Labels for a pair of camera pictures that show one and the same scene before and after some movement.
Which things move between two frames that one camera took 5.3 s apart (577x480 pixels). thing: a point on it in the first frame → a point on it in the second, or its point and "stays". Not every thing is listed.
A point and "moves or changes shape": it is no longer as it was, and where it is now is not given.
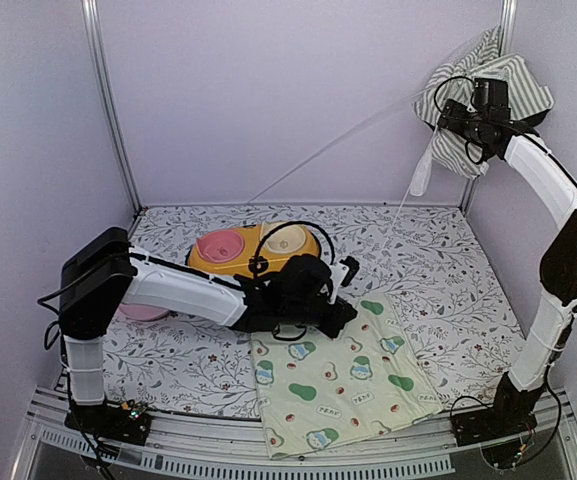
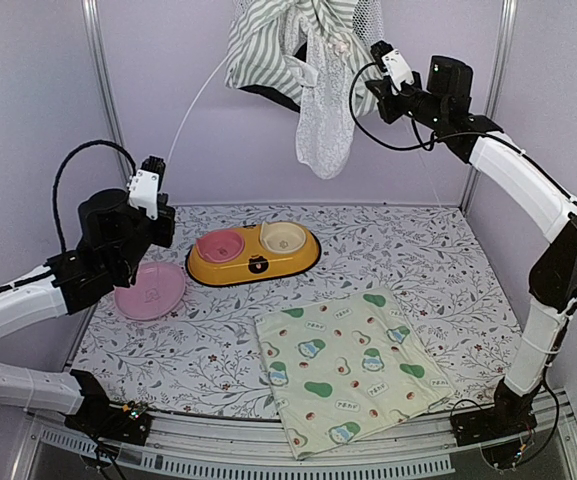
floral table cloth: x=428 y=266 stays
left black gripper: x=343 y=313 → x=166 y=237
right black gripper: x=449 y=116 → x=379 y=87
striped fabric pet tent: x=529 y=96 → x=314 y=58
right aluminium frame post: x=507 y=24 stays
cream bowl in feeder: x=285 y=240 stays
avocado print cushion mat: x=317 y=391 moves or changes shape
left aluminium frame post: x=90 y=8 stays
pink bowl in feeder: x=220 y=245 stays
